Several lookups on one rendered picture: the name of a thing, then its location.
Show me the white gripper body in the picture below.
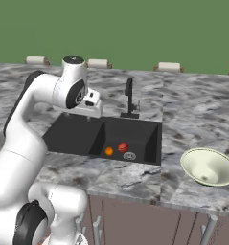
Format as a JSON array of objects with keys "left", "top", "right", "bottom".
[{"left": 65, "top": 99, "right": 103, "bottom": 120}]

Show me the black double sink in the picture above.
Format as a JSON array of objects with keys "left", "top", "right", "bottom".
[{"left": 41, "top": 112, "right": 163, "bottom": 167}]

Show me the cream bowl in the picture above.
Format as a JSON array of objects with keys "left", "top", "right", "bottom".
[{"left": 179, "top": 147, "right": 229, "bottom": 188}]

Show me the black tap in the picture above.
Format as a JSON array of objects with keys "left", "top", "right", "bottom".
[{"left": 120, "top": 77, "right": 141, "bottom": 120}]

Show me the white stool seat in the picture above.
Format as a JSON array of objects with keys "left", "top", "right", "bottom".
[
  {"left": 153, "top": 61, "right": 185, "bottom": 74},
  {"left": 85, "top": 58, "right": 113, "bottom": 70},
  {"left": 25, "top": 56, "right": 51, "bottom": 67}
]

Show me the brown cupboard door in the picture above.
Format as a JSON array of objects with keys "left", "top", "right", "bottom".
[
  {"left": 101, "top": 198, "right": 182, "bottom": 245},
  {"left": 81, "top": 194, "right": 104, "bottom": 245},
  {"left": 173, "top": 210, "right": 229, "bottom": 245}
]

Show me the grey cupboard handle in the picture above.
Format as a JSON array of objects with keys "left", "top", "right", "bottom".
[
  {"left": 199, "top": 213, "right": 218, "bottom": 245},
  {"left": 75, "top": 212, "right": 87, "bottom": 238},
  {"left": 92, "top": 215, "right": 103, "bottom": 245}
]

